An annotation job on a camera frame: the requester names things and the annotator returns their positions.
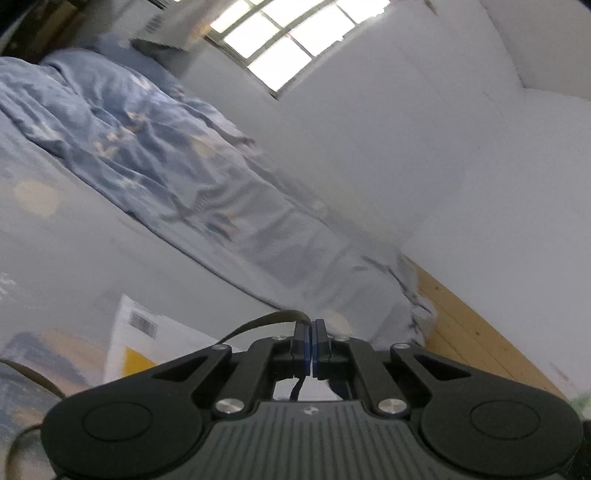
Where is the barred window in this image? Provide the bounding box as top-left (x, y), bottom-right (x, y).
top-left (203, 0), bottom-right (394, 100)

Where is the blue tree print duvet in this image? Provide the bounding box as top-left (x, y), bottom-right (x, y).
top-left (0, 48), bottom-right (435, 348)

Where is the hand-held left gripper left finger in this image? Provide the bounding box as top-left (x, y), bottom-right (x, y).
top-left (154, 322), bottom-right (311, 418)

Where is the brown shoelace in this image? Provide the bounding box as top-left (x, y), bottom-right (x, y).
top-left (0, 310), bottom-right (311, 480)

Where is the wooden bed board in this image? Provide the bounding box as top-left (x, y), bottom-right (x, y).
top-left (405, 258), bottom-right (574, 408)

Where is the pale printed curtain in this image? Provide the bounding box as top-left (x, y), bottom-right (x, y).
top-left (131, 0), bottom-right (219, 52)

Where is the grey-blue tree print bed sheet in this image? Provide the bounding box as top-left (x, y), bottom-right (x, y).
top-left (0, 138), bottom-right (289, 480)

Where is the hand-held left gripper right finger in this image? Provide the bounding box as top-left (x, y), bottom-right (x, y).
top-left (314, 319), bottom-right (467, 418)

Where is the yellow and white plastic bag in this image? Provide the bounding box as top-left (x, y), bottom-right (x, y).
top-left (104, 295), bottom-right (250, 385)

